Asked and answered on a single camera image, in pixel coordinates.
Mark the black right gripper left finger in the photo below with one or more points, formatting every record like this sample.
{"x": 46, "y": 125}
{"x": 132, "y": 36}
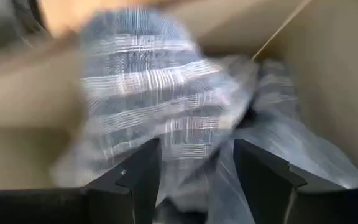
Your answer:
{"x": 135, "y": 186}

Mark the light fabric storage bin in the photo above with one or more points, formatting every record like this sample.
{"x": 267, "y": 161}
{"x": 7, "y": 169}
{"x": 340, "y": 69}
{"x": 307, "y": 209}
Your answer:
{"x": 337, "y": 77}

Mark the blue white plaid garment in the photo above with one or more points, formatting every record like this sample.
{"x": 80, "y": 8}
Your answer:
{"x": 154, "y": 77}

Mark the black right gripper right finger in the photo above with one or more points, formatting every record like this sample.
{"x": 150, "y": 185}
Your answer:
{"x": 259, "y": 180}

